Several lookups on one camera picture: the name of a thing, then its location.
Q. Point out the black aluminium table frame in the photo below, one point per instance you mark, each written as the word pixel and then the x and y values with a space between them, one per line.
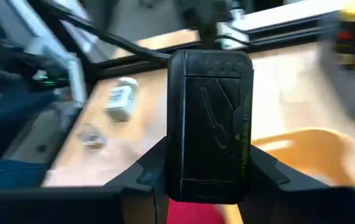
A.
pixel 127 46

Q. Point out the black spice tin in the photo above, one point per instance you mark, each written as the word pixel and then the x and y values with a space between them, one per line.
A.
pixel 209 124

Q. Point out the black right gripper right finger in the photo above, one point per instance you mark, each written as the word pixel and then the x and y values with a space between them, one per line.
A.
pixel 273 202

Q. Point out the red cloth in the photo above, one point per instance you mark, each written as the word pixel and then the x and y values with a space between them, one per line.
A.
pixel 196 213

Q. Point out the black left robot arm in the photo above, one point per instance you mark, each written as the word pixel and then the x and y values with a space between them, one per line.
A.
pixel 15 71

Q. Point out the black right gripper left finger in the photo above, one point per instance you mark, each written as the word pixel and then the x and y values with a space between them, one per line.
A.
pixel 133 202

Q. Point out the dark grey plastic bin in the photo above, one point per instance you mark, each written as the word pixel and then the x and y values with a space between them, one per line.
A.
pixel 351 93

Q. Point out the yellow plastic bin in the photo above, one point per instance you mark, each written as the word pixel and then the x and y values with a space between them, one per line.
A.
pixel 314 152

